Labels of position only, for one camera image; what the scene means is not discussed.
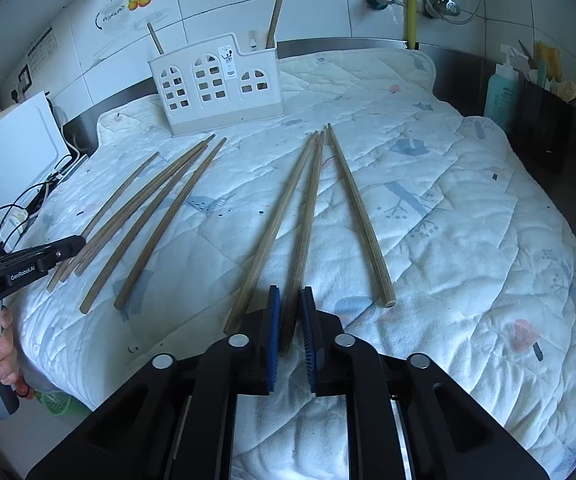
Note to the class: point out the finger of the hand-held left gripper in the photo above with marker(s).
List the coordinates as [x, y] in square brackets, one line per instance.
[65, 247]

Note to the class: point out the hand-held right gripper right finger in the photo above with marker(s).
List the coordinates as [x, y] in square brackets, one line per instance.
[310, 340]

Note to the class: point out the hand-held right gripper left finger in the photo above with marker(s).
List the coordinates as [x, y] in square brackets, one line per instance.
[273, 340]

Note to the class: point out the wooden chopstick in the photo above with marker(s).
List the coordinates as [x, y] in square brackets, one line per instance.
[67, 272]
[168, 226]
[83, 266]
[118, 196]
[360, 216]
[278, 7]
[155, 39]
[268, 241]
[99, 284]

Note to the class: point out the bundle of wooden chopsticks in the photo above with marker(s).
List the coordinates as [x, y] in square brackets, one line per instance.
[305, 240]

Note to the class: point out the white plastic utensil holder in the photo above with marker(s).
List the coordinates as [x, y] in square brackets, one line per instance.
[218, 102]

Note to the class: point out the white plastic board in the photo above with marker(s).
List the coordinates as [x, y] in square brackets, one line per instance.
[13, 150]

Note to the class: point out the green plastic basket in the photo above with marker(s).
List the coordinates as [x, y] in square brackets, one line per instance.
[63, 404]

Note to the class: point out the white quilted blanket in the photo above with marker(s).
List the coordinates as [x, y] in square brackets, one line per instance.
[443, 210]

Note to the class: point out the teal soap bottle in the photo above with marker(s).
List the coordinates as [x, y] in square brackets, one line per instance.
[500, 95]

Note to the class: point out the black utensil container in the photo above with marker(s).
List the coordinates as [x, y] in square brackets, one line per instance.
[543, 125]

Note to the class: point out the yellow brush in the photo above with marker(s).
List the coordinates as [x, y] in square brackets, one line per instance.
[550, 62]

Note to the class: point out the wall socket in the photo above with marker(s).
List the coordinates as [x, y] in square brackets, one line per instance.
[24, 79]

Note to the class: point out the wall label sticker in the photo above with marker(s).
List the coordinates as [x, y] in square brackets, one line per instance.
[41, 47]

